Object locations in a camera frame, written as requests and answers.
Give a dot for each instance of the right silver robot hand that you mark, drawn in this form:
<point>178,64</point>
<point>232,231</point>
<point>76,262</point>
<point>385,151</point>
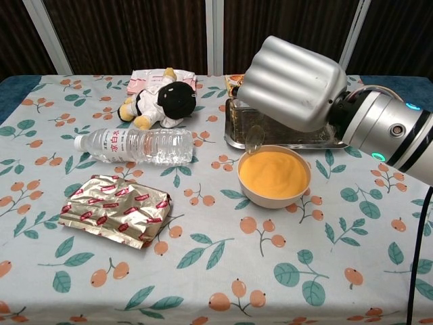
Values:
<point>294,84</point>

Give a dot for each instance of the metal spoon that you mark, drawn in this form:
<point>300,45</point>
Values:
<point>255,139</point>

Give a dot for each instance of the yellow bowl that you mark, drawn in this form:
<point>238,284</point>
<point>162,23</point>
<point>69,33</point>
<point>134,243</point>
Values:
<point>274,176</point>

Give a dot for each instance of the orange curry box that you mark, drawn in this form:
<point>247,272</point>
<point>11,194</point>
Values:
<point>235,84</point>

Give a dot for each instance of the dark ribbed partition panel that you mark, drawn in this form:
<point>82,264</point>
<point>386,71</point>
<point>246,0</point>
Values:
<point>135,34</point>
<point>399,34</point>
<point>243,27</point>
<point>20,34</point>

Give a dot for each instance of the rectangular steel tray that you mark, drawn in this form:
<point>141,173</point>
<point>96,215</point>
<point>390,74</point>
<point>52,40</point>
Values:
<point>236,135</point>

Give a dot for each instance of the plush doll with black hair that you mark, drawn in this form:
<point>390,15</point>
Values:
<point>176,101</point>

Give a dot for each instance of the pink wet wipes pack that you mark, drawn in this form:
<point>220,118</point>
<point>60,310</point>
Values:
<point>142,81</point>

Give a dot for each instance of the clear plastic water bottle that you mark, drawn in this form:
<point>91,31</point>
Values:
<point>145,145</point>

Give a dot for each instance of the floral print tablecloth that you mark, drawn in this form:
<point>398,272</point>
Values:
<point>203,271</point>

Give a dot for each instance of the gold foil snack bag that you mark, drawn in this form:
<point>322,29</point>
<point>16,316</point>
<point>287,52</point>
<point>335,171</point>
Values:
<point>115,210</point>

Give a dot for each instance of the blue table cover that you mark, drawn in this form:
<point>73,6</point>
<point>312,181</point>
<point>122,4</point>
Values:
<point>13,91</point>

